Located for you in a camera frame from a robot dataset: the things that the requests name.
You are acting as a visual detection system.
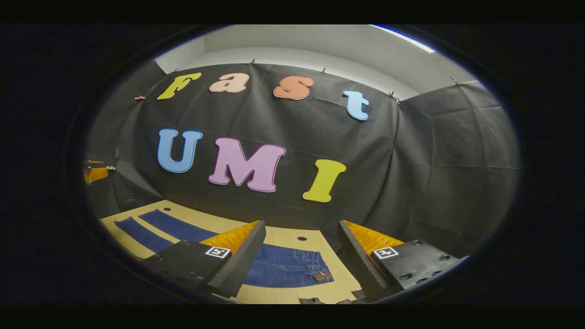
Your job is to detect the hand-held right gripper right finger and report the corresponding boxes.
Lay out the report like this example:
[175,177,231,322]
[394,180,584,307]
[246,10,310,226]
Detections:
[338,220,470,300]

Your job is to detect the blue jeans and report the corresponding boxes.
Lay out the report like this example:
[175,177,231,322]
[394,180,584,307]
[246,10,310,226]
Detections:
[114,209,335,289]

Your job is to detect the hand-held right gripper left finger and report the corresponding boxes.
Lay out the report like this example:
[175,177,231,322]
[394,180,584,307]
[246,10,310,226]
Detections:
[142,220,267,298]

